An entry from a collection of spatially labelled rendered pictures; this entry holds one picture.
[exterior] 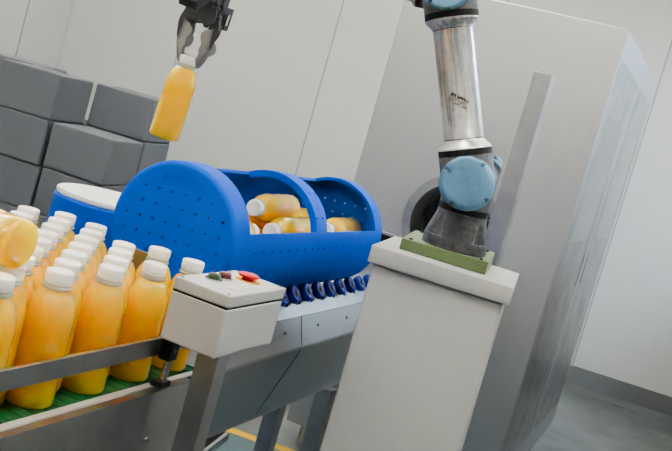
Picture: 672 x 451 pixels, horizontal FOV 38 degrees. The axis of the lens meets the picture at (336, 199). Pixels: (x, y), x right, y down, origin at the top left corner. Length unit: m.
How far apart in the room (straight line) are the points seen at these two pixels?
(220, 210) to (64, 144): 3.79
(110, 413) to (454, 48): 1.05
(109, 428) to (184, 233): 0.52
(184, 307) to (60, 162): 4.18
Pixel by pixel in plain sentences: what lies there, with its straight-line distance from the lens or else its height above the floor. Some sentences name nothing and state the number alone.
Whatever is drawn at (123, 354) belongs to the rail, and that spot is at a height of 0.97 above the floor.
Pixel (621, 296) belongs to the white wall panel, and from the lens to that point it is 7.07.
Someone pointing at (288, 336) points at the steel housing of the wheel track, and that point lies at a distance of 2.32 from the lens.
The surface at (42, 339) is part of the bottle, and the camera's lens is 1.40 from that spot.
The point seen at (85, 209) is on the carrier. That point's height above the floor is 1.01.
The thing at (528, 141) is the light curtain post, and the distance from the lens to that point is 3.13.
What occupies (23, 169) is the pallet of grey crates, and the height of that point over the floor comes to 0.62.
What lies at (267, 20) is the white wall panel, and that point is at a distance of 7.41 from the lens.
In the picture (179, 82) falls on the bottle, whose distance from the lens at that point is 2.21.
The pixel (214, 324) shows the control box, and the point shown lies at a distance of 1.49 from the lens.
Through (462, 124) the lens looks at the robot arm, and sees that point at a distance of 2.08.
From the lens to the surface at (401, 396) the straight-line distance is 2.19.
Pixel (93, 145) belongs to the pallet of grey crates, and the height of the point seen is 0.87.
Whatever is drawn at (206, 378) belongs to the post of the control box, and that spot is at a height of 0.94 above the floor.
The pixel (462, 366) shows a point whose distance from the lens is 2.16.
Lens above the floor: 1.41
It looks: 5 degrees down
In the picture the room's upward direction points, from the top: 16 degrees clockwise
